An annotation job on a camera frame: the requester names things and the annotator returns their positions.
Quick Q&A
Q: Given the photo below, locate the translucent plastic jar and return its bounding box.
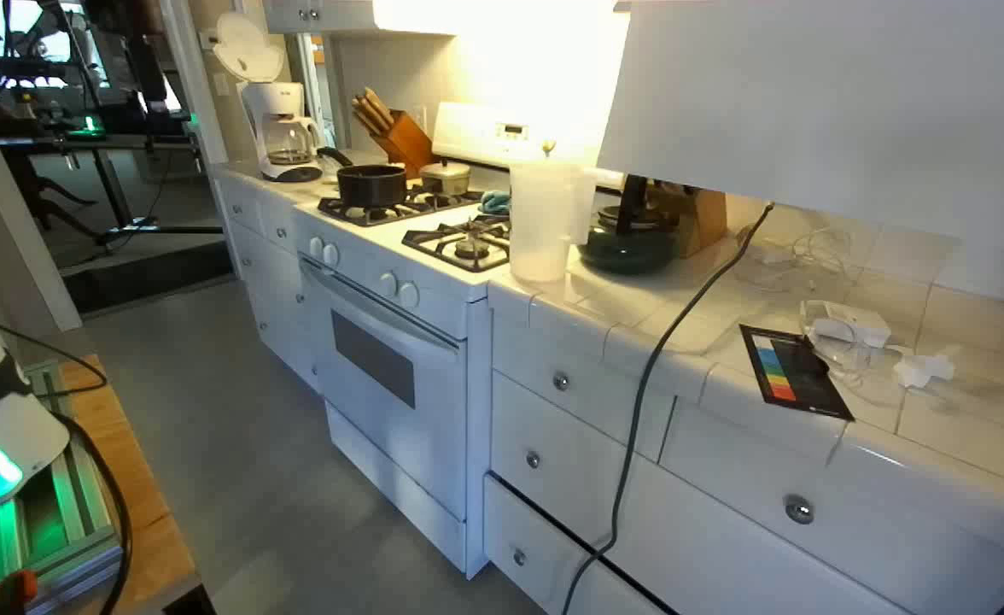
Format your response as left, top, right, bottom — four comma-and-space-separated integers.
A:
508, 157, 597, 288

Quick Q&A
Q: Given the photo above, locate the teal cloth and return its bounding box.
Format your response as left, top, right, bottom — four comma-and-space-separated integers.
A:
474, 188, 518, 225

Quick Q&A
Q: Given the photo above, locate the white gas stove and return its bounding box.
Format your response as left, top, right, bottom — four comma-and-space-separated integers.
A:
295, 98, 631, 580

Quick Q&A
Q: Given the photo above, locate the small pot with steel lid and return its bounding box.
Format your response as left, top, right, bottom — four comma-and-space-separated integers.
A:
417, 161, 474, 202

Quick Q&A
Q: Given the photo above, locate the black saucepan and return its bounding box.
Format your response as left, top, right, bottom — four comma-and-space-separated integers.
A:
316, 145, 413, 216

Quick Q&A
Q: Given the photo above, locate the white narrow base cabinet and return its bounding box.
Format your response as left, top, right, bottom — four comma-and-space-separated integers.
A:
211, 166, 326, 393

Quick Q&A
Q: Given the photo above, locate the white coffee maker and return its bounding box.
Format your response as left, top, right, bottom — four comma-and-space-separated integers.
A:
239, 80, 328, 183

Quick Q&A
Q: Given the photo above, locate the black colour checker card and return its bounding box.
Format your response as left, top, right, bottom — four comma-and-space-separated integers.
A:
737, 321, 856, 422

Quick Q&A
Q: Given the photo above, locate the white drawer cabinet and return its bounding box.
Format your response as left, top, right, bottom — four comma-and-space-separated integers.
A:
481, 281, 1004, 615

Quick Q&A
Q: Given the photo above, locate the crumpled clear plastic bag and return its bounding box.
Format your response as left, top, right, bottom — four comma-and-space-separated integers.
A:
796, 298, 963, 395

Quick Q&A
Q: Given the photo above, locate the white upper cabinet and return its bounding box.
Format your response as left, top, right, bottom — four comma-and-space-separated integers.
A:
594, 0, 1004, 256

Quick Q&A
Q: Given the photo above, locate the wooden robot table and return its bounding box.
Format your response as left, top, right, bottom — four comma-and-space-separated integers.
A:
18, 353, 206, 615

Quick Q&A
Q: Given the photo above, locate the red round button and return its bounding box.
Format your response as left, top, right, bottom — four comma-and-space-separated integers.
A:
0, 568, 46, 615

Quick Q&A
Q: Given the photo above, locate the black power cable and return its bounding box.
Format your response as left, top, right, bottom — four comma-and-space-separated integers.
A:
557, 198, 778, 615

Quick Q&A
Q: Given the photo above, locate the knife block with tan handles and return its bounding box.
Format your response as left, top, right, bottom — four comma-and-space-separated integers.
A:
348, 85, 439, 178

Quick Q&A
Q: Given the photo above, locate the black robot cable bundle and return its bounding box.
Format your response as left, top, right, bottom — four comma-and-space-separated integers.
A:
0, 317, 137, 615

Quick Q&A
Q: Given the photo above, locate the aluminium slotted base frame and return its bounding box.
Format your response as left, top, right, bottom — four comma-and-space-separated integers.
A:
0, 448, 128, 615

